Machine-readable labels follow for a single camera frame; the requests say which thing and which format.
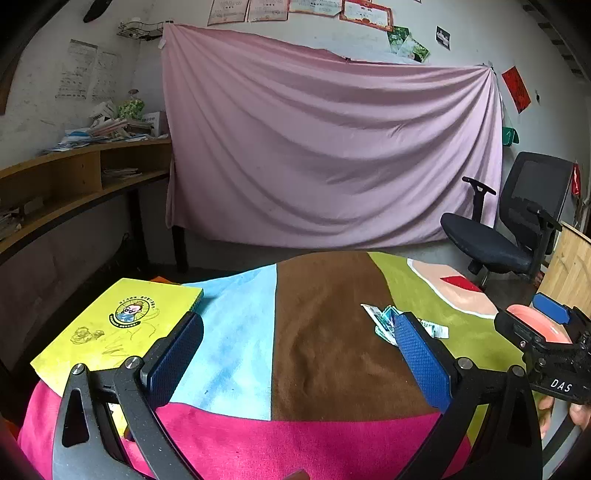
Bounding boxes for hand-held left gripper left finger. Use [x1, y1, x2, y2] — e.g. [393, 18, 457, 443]
[52, 311, 205, 480]

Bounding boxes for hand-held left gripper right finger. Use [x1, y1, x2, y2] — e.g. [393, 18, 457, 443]
[393, 312, 543, 480]

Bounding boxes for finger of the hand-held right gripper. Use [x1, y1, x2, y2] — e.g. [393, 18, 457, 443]
[532, 292, 591, 341]
[494, 308, 574, 366]

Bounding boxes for pink plate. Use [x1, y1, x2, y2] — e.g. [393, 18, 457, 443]
[505, 305, 575, 344]

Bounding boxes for silver foil wrapper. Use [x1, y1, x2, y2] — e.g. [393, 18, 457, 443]
[418, 318, 450, 339]

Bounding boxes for person's right hand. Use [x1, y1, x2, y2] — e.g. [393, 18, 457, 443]
[538, 395, 591, 440]

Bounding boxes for wooden board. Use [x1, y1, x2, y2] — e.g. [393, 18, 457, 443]
[538, 220, 591, 319]

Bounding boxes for yellow book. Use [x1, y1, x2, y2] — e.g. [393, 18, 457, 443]
[30, 277, 205, 437]

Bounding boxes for black office chair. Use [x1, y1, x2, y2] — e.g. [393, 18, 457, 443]
[440, 151, 575, 289]

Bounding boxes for colourful patchwork blanket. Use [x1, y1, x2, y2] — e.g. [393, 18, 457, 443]
[17, 250, 546, 480]

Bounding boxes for wooden shelf desk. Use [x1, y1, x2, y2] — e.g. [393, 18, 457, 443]
[0, 137, 190, 273]

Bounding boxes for white cardboard box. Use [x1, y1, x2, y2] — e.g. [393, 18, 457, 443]
[141, 111, 168, 137]

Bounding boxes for pile of papers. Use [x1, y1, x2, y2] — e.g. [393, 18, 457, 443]
[39, 99, 155, 155]

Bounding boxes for green patterned bag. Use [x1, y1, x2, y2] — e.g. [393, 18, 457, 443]
[117, 98, 146, 120]

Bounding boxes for pink hanging cloth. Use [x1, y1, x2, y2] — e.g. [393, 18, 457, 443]
[159, 22, 505, 250]

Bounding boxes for red paper wall decoration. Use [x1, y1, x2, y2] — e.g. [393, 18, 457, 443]
[501, 66, 532, 114]

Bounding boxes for white printed wall sheet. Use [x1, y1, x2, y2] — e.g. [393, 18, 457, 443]
[92, 50, 121, 102]
[55, 39, 98, 100]

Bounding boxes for green wall photo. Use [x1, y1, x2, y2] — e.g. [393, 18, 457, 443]
[387, 25, 411, 55]
[401, 37, 430, 63]

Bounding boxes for wire wall rack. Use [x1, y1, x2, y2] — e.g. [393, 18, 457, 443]
[116, 17, 174, 42]

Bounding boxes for red bordered wall certificate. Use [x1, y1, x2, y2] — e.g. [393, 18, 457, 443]
[339, 0, 393, 32]

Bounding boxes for paper wall certificate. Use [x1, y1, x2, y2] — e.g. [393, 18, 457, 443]
[208, 0, 250, 26]
[248, 0, 289, 23]
[288, 0, 343, 17]

